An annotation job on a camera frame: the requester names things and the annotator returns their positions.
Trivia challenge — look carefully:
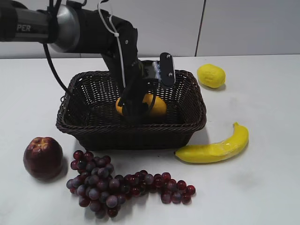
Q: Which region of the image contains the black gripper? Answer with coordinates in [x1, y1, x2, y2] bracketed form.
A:
[100, 20, 150, 122]

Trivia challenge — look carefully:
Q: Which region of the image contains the orange yellow mango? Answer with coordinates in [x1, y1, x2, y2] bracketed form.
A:
[115, 94, 167, 117]

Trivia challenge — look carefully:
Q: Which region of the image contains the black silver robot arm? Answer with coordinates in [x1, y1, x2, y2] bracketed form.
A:
[0, 0, 153, 122]

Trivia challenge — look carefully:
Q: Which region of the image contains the black wicker basket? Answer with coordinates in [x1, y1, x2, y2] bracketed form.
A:
[56, 70, 206, 151]

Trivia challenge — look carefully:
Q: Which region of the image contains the yellow banana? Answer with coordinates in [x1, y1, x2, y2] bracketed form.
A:
[175, 122, 249, 164]

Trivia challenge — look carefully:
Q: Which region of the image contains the yellow lemon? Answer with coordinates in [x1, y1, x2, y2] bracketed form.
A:
[197, 64, 226, 89]

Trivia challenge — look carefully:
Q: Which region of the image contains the dark red grape bunch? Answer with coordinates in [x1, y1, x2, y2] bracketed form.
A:
[66, 150, 196, 219]

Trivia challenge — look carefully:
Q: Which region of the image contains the red apple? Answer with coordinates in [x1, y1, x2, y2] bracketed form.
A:
[23, 137, 63, 181]

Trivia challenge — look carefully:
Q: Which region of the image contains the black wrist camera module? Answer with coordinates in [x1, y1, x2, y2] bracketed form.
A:
[141, 52, 176, 88]

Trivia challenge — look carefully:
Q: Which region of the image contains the white cable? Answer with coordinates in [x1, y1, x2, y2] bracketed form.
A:
[97, 0, 126, 89]

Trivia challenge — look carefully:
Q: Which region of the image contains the black cable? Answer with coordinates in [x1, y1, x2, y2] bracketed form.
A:
[42, 43, 69, 94]

